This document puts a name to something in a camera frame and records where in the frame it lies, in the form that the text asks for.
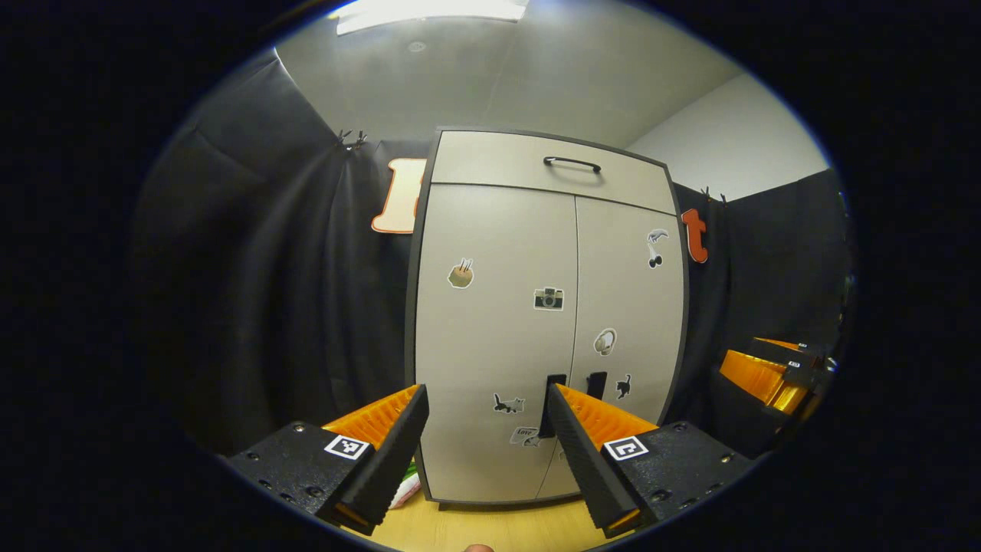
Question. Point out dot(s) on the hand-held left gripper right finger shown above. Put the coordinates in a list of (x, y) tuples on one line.
[(582, 452)]

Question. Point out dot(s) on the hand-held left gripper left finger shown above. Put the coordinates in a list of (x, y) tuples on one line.
[(395, 452)]

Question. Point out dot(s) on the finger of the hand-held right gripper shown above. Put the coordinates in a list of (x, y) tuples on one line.
[(751, 376), (805, 364)]

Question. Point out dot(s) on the grey shoe cabinet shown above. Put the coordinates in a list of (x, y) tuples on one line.
[(410, 345)]

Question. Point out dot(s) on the light grey cabinet door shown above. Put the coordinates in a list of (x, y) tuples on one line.
[(490, 345), (628, 307)]

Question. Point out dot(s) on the ceiling light panel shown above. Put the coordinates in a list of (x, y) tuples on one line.
[(429, 14)]

